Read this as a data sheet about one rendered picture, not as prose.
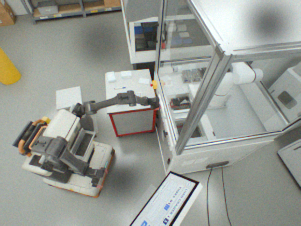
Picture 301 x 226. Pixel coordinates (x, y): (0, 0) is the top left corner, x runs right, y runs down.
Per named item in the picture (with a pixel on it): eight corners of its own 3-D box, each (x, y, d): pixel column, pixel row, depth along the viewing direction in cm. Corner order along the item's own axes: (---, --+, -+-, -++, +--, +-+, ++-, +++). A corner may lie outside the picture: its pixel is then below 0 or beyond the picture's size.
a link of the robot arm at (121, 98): (121, 89, 107) (123, 105, 106) (135, 90, 118) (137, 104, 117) (81, 103, 133) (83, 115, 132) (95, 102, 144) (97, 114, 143)
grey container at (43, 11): (41, 15, 403) (37, 8, 389) (41, 9, 418) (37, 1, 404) (58, 13, 410) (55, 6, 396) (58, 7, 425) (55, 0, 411)
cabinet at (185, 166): (165, 179, 223) (173, 162, 156) (151, 114, 277) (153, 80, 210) (231, 167, 234) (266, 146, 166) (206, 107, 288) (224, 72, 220)
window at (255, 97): (184, 147, 133) (230, 60, 61) (183, 146, 134) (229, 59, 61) (281, 131, 143) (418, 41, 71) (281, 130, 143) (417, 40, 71)
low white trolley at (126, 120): (116, 140, 252) (106, 113, 187) (114, 106, 284) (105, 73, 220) (154, 134, 258) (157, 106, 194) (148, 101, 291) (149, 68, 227)
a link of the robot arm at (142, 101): (124, 91, 116) (127, 106, 115) (132, 89, 115) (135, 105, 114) (141, 97, 158) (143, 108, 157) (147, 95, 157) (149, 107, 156)
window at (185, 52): (177, 144, 145) (217, 49, 64) (157, 73, 190) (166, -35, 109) (177, 144, 145) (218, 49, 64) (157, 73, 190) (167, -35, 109)
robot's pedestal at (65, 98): (78, 138, 252) (55, 110, 188) (76, 121, 267) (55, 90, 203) (98, 133, 257) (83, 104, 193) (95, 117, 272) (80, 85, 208)
